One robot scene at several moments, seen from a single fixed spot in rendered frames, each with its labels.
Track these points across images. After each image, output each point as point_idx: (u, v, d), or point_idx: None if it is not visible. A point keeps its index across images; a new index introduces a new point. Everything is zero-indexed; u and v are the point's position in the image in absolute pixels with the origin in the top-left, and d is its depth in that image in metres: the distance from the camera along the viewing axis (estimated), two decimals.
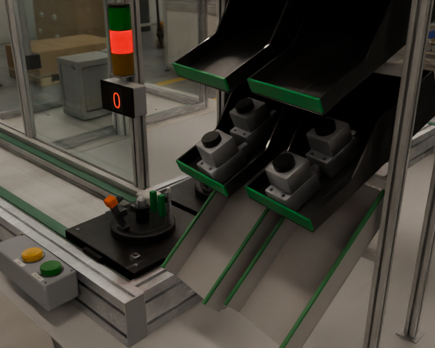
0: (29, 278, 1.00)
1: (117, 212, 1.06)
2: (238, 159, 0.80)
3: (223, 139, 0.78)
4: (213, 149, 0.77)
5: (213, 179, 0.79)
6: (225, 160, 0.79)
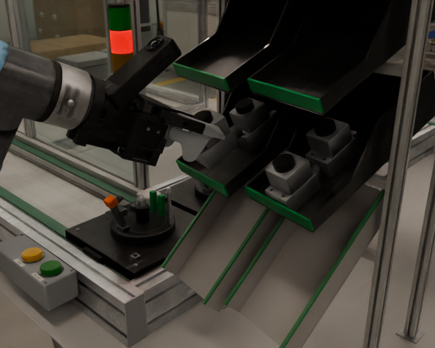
0: (29, 278, 1.00)
1: (117, 212, 1.06)
2: (230, 140, 0.78)
3: (215, 119, 0.76)
4: None
5: (204, 160, 0.76)
6: (217, 141, 0.76)
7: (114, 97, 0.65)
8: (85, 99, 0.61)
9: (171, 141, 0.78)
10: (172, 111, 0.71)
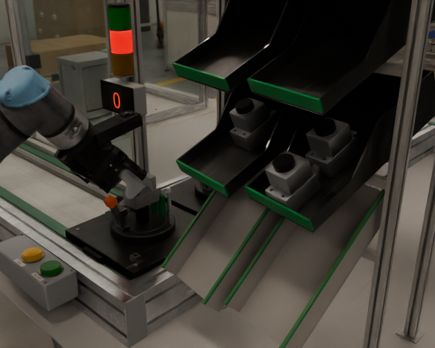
0: (29, 278, 1.00)
1: (117, 212, 1.06)
2: (154, 194, 1.10)
3: (148, 176, 1.08)
4: None
5: (134, 203, 1.07)
6: (146, 191, 1.08)
7: (97, 137, 0.96)
8: (83, 130, 0.91)
9: (112, 186, 1.08)
10: None
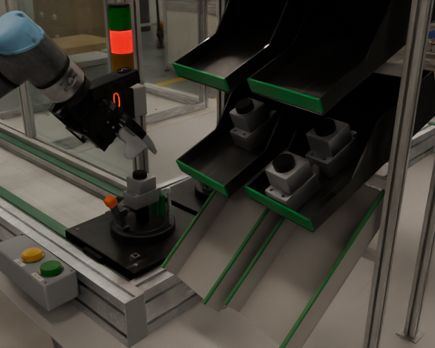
0: (29, 278, 1.00)
1: (117, 212, 1.06)
2: (154, 195, 1.10)
3: (148, 176, 1.08)
4: (141, 180, 1.06)
5: (134, 203, 1.07)
6: (146, 191, 1.08)
7: (93, 92, 0.92)
8: (79, 82, 0.88)
9: None
10: None
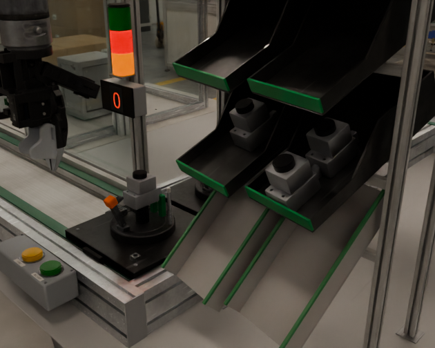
0: (29, 278, 1.00)
1: (117, 212, 1.06)
2: (154, 195, 1.10)
3: (148, 176, 1.08)
4: (141, 180, 1.06)
5: (134, 203, 1.07)
6: (146, 191, 1.08)
7: (48, 66, 0.82)
8: (44, 40, 0.79)
9: (25, 150, 0.87)
10: None
